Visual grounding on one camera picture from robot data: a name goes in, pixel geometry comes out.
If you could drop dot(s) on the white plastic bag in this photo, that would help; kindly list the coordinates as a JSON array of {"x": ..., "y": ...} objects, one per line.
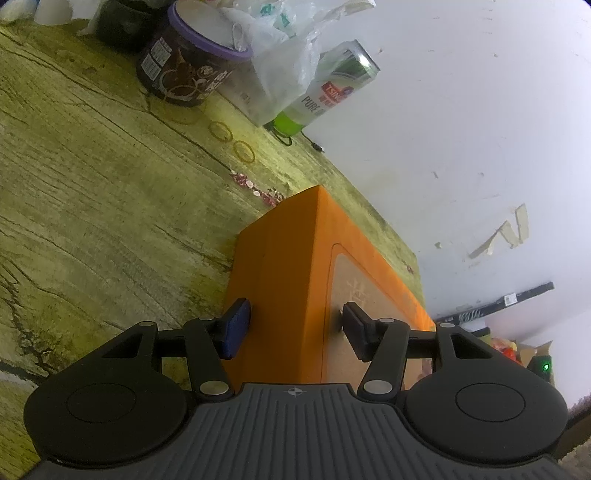
[{"x": 277, "y": 69}]

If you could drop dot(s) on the brown jar with purple lid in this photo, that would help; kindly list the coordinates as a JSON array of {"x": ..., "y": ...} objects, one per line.
[{"x": 184, "y": 74}]

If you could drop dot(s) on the dark jar with red lid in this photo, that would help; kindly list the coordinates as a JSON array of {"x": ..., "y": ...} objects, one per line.
[{"x": 124, "y": 23}]

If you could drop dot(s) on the brown cardboard box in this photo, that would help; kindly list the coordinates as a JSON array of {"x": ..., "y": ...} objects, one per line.
[{"x": 531, "y": 351}]

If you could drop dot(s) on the orange box lid with picture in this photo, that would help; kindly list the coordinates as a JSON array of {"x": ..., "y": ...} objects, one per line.
[{"x": 286, "y": 277}]

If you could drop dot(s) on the long black flat box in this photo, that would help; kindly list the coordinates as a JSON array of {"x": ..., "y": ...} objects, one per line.
[{"x": 508, "y": 300}]

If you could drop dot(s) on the black device with green light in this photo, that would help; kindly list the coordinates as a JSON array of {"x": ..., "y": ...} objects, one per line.
[{"x": 542, "y": 369}]

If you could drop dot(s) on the red plastic bag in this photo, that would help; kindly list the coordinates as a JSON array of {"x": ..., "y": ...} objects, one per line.
[{"x": 501, "y": 346}]

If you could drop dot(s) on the green and silver beer can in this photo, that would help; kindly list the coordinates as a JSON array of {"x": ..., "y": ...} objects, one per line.
[{"x": 323, "y": 97}]

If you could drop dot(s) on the beige peeling wall tape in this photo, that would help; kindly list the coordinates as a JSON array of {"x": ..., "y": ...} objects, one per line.
[{"x": 508, "y": 233}]

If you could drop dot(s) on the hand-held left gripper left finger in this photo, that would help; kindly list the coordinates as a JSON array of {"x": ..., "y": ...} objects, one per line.
[{"x": 238, "y": 325}]

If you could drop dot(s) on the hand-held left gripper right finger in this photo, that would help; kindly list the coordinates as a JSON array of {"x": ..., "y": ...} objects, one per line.
[{"x": 355, "y": 330}]

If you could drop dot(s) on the small yellow rubber band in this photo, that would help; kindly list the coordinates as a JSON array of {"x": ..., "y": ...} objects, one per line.
[
  {"x": 210, "y": 131},
  {"x": 233, "y": 151}
]

